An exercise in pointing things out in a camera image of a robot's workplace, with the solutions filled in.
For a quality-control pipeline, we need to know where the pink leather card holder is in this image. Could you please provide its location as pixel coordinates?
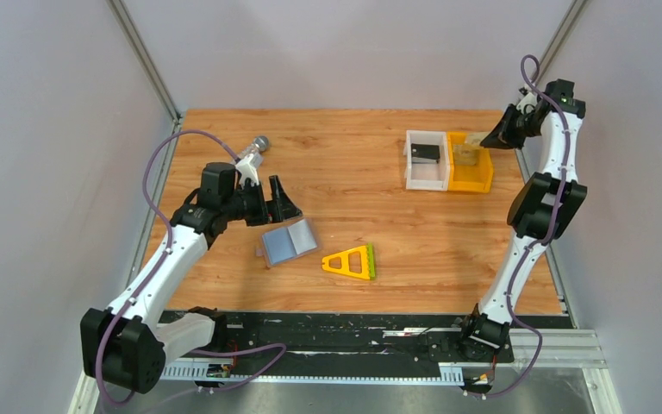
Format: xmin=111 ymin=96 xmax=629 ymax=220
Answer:
xmin=254 ymin=218 xmax=321 ymax=267

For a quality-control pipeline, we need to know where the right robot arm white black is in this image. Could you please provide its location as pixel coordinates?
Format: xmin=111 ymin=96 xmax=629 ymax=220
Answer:
xmin=456 ymin=79 xmax=587 ymax=360

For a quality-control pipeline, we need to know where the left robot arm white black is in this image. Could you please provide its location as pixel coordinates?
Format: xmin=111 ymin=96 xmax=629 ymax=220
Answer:
xmin=80 ymin=162 xmax=303 ymax=394

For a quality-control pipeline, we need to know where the black card in white bin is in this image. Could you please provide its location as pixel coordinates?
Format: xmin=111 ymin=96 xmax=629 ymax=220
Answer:
xmin=410 ymin=143 xmax=440 ymax=164

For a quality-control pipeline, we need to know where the yellow plastic bin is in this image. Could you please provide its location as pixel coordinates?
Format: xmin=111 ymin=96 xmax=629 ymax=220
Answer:
xmin=447 ymin=131 xmax=494 ymax=194

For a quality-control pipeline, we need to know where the silver glitter microphone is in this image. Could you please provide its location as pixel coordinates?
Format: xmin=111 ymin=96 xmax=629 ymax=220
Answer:
xmin=238 ymin=135 xmax=271 ymax=159

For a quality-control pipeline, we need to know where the white plastic bin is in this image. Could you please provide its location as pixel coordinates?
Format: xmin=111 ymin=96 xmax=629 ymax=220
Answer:
xmin=403 ymin=129 xmax=452 ymax=191

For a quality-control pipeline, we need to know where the yellow triangular toy block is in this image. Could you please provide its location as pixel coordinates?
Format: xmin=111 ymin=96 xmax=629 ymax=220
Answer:
xmin=321 ymin=245 xmax=371 ymax=281

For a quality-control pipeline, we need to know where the green toy brick strip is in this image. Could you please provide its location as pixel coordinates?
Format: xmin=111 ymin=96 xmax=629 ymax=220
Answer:
xmin=365 ymin=243 xmax=377 ymax=280

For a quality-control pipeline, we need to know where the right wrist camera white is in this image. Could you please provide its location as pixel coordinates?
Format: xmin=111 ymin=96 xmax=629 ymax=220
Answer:
xmin=516 ymin=91 xmax=538 ymax=115

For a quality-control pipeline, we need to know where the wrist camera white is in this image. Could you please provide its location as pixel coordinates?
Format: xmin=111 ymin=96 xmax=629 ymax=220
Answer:
xmin=516 ymin=91 xmax=538 ymax=115
xmin=235 ymin=153 xmax=264 ymax=188

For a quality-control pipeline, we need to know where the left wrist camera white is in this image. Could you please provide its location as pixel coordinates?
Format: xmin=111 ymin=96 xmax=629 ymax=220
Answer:
xmin=235 ymin=153 xmax=264 ymax=188

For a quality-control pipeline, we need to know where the right aluminium frame post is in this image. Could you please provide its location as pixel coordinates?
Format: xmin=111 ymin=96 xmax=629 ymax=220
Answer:
xmin=539 ymin=0 xmax=590 ymax=78

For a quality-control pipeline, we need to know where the aluminium frame post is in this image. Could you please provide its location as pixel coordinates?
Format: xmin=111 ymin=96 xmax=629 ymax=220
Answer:
xmin=539 ymin=0 xmax=590 ymax=78
xmin=106 ymin=0 xmax=182 ymax=124

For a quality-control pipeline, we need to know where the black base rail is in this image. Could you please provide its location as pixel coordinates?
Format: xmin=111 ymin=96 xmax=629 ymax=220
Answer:
xmin=162 ymin=310 xmax=574 ymax=379

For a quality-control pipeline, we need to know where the white slotted cable duct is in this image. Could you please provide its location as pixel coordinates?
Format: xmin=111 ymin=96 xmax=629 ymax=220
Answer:
xmin=159 ymin=363 xmax=465 ymax=385

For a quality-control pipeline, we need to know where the left aluminium frame post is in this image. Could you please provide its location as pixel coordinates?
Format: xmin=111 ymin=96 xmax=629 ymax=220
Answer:
xmin=106 ymin=0 xmax=182 ymax=124

